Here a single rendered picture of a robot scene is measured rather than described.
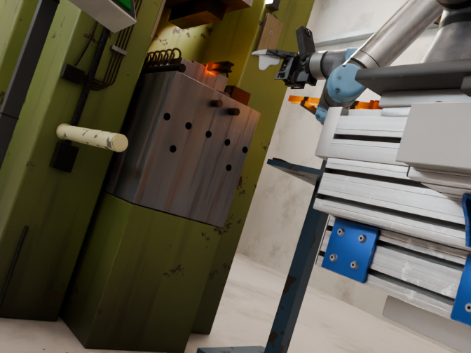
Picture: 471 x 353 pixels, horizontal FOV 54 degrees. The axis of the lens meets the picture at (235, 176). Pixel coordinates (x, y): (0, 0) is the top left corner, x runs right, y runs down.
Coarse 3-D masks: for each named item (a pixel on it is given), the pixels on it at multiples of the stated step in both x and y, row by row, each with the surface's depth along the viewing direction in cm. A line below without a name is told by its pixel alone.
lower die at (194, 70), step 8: (152, 64) 171; (160, 64) 166; (184, 64) 155; (192, 64) 157; (200, 64) 159; (184, 72) 156; (192, 72) 157; (200, 72) 159; (208, 72) 161; (200, 80) 160; (208, 80) 162; (216, 80) 164; (224, 80) 166; (216, 88) 164; (224, 88) 166
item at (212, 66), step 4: (208, 64) 160; (212, 64) 160; (216, 64) 160; (220, 64) 158; (224, 64) 156; (228, 64) 154; (232, 64) 154; (208, 68) 160; (212, 68) 160; (216, 68) 157; (220, 68) 155; (224, 68) 153; (228, 68) 154; (212, 72) 161; (216, 72) 160; (220, 72) 159; (224, 72) 157; (228, 72) 156
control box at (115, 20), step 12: (72, 0) 115; (84, 0) 115; (96, 0) 116; (108, 0) 117; (132, 0) 129; (96, 12) 120; (108, 12) 121; (120, 12) 122; (132, 12) 127; (108, 24) 126; (120, 24) 127; (132, 24) 128
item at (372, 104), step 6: (294, 96) 178; (300, 96) 177; (294, 102) 180; (300, 102) 177; (312, 102) 172; (318, 102) 171; (360, 102) 160; (366, 102) 158; (372, 102) 156; (378, 102) 156; (360, 108) 160; (366, 108) 158; (372, 108) 156; (378, 108) 156
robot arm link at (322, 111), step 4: (328, 76) 113; (324, 88) 113; (320, 96) 114; (320, 100) 112; (324, 100) 107; (320, 104) 112; (324, 104) 109; (328, 104) 117; (320, 108) 111; (324, 108) 111; (328, 108) 108; (348, 108) 108; (316, 112) 113; (320, 112) 111; (324, 112) 110; (316, 116) 113; (320, 116) 111; (324, 116) 110; (320, 120) 114; (324, 120) 113
